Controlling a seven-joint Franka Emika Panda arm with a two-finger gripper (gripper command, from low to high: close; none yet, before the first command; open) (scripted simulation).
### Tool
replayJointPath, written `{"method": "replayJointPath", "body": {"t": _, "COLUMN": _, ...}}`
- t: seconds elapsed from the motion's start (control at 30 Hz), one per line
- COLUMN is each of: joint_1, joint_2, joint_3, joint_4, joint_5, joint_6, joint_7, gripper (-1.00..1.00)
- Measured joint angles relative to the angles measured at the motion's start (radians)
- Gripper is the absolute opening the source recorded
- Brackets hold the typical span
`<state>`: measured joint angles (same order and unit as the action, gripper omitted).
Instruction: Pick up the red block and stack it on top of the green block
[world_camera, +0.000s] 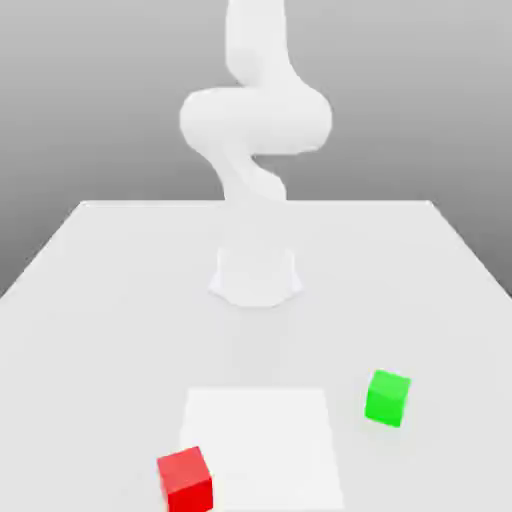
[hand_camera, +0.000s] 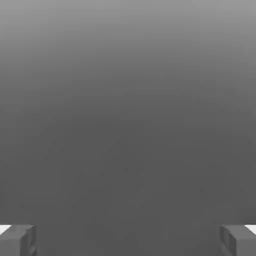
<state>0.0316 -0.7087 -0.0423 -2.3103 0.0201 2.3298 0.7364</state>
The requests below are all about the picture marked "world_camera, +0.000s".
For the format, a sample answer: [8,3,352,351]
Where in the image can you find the small green cube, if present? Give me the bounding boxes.
[363,368,413,429]

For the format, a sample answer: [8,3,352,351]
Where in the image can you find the small red cube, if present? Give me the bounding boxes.
[156,445,214,512]

